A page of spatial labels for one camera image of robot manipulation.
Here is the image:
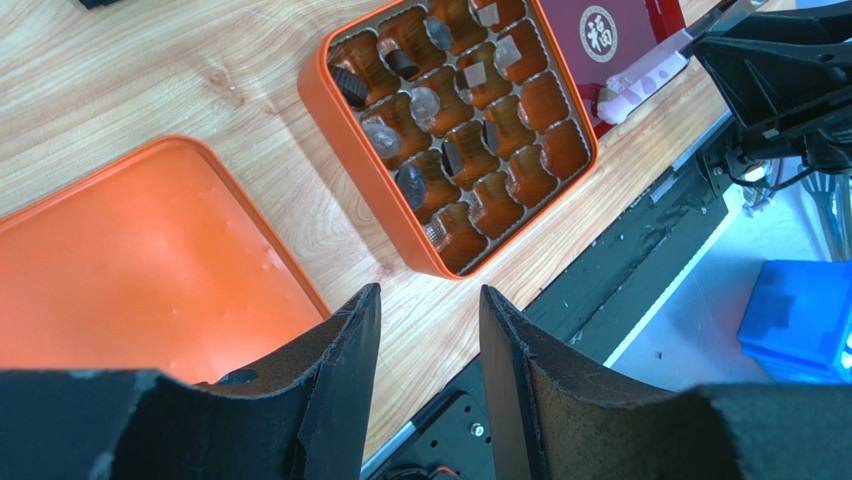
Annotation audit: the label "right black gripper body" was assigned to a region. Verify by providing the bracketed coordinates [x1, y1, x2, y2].
[693, 9, 851, 173]

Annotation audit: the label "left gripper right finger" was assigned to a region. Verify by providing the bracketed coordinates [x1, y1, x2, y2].
[479, 286, 851, 479]

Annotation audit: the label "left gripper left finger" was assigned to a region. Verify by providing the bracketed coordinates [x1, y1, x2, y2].
[1, 283, 381, 479]

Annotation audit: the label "pink handled metal tongs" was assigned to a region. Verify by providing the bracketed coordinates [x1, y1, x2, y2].
[596, 0, 765, 125]

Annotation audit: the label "orange chocolate box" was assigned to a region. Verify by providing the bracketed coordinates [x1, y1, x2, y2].
[297, 1, 598, 280]

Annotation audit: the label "pale heart chocolate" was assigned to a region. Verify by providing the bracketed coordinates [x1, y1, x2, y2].
[597, 87, 618, 106]

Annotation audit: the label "dark leaf chocolate front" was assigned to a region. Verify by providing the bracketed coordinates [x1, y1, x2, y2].
[395, 163, 427, 211]

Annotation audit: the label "square milk chocolate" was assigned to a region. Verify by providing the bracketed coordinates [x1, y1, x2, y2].
[494, 35, 523, 71]

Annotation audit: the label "dark square chocolate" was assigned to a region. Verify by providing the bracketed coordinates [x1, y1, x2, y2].
[441, 141, 465, 178]
[482, 120, 500, 154]

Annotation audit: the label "light leaf chocolate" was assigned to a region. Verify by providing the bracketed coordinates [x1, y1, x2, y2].
[362, 120, 402, 160]

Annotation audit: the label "dark square chocolate right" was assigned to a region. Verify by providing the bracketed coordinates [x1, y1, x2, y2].
[482, 120, 500, 154]

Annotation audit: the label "rectangular milk chocolate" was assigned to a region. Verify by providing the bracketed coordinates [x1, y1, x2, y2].
[458, 62, 487, 90]

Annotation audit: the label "brown leaf chocolate centre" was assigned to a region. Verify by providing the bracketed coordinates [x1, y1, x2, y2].
[410, 87, 441, 122]

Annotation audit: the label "dark heart chocolate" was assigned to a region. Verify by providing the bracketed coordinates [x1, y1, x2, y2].
[424, 16, 453, 51]

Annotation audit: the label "red lacquer tray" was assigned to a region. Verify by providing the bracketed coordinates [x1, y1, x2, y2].
[540, 0, 685, 137]

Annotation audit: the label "orange tin lid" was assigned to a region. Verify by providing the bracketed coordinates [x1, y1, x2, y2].
[1, 136, 330, 383]

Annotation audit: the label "blue plastic box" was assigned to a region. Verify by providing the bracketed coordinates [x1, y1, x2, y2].
[736, 260, 851, 384]

